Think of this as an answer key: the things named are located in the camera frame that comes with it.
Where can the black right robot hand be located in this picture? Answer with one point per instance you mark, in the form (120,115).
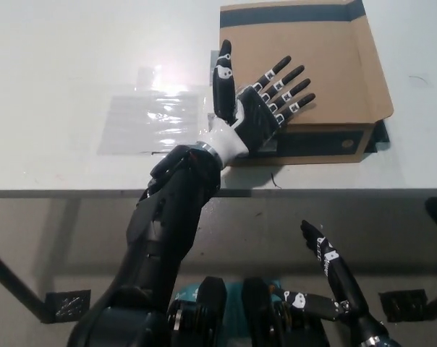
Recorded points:
(339,274)

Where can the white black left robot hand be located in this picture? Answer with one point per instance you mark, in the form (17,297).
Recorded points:
(253,115)

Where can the brown cardboard storage box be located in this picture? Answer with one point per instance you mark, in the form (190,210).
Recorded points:
(330,72)

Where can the black right robot body block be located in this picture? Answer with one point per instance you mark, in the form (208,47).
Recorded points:
(256,311)

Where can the black robot body block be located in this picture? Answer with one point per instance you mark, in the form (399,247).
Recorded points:
(211,307)
(256,311)

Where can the black left robot body block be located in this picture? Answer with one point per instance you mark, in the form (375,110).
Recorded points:
(211,307)

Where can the black floor tape patch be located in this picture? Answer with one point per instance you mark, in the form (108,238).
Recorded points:
(404,305)
(68,305)

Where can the transparent plastic sheet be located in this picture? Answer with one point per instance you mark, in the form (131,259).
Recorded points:
(146,123)

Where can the black tape patch on table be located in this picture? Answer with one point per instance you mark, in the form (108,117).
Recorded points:
(379,135)

